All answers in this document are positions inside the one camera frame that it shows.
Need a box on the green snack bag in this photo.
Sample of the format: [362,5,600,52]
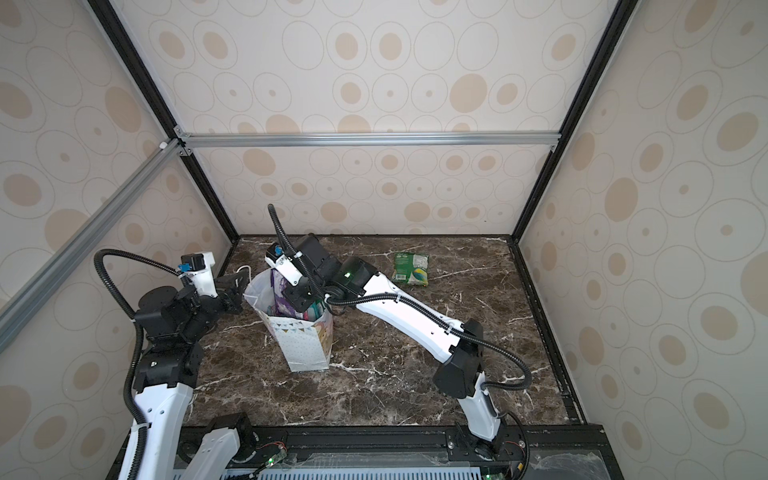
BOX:
[392,252,429,286]

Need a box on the diagonal aluminium left bar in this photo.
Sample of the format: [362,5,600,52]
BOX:
[1,139,181,350]

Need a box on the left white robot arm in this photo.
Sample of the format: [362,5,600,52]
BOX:
[119,275,246,479]

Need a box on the horizontal aluminium back bar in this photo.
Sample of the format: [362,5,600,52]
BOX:
[174,130,561,148]

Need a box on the left black corrugated cable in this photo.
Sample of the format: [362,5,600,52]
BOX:
[92,248,181,480]

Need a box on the right black corrugated cable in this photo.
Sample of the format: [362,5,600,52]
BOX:
[266,203,534,392]

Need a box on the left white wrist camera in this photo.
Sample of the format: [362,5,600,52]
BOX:
[178,251,218,298]

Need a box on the black frame post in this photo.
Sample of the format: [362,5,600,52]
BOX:
[86,0,240,244]
[510,0,639,245]

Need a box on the small purple snack bag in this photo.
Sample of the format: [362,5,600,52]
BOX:
[270,269,297,318]

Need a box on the black left frame post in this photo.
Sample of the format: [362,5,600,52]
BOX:
[86,0,240,244]

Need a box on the black right frame post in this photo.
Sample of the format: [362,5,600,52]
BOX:
[510,0,639,245]

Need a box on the white paper gift bag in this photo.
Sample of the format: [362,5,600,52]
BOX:
[236,265,333,372]

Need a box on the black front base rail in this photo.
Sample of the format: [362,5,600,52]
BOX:
[170,414,623,479]

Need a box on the black corrugated cable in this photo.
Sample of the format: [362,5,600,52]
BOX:
[266,203,534,392]
[92,248,181,480]

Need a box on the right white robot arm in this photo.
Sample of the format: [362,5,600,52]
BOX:
[265,234,501,442]

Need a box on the teal snack bag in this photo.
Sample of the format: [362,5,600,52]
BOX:
[299,302,327,322]

